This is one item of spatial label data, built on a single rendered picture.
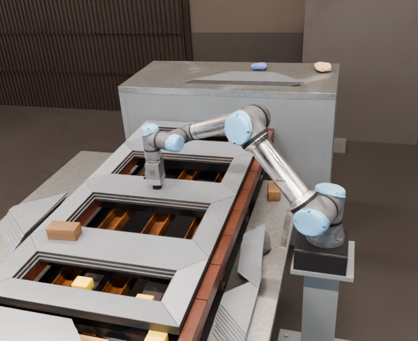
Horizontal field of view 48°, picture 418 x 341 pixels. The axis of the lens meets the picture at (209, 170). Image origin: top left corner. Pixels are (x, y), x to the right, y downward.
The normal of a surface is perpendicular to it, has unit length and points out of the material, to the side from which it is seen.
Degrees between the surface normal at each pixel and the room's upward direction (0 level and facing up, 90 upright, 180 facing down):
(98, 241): 0
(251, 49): 90
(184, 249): 0
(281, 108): 90
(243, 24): 90
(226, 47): 90
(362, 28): 80
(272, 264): 0
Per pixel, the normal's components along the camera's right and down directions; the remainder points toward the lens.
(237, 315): -0.06, -0.88
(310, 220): -0.47, 0.45
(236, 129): -0.62, 0.24
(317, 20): -0.28, 0.29
